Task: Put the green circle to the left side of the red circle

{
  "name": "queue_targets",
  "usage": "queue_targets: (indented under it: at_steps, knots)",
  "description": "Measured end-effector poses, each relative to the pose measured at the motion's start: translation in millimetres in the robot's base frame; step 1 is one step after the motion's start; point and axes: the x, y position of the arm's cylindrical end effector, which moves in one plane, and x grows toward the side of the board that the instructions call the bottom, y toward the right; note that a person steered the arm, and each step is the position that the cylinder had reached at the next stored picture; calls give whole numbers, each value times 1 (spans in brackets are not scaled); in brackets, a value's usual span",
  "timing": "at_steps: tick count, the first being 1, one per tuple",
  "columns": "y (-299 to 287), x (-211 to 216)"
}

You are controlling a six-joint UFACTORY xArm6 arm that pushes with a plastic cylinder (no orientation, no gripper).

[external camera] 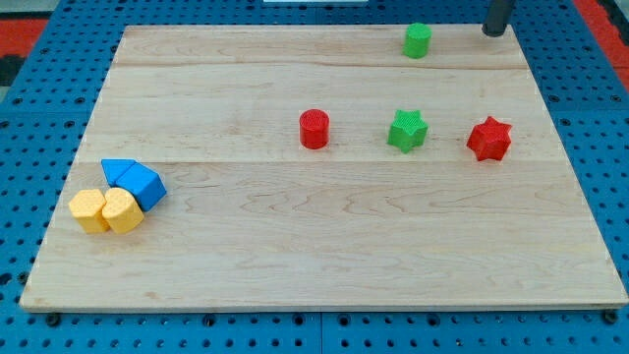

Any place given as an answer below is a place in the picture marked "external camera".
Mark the red cylinder block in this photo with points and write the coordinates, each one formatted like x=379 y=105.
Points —
x=314 y=129

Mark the wooden board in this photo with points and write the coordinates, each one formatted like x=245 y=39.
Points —
x=252 y=221

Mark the green star block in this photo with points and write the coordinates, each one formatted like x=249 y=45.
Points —
x=408 y=130

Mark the blue cube block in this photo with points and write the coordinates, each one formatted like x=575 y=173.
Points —
x=144 y=184

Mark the green cylinder block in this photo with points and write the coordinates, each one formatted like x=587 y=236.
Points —
x=417 y=40

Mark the red star block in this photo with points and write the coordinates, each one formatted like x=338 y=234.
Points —
x=490 y=139

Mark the yellow heart block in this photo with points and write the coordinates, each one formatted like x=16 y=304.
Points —
x=121 y=211

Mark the blue triangle block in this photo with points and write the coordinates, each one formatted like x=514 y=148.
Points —
x=114 y=168

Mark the yellow hexagon block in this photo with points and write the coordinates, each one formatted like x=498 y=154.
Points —
x=86 y=208

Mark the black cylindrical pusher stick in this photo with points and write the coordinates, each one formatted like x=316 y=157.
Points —
x=497 y=17

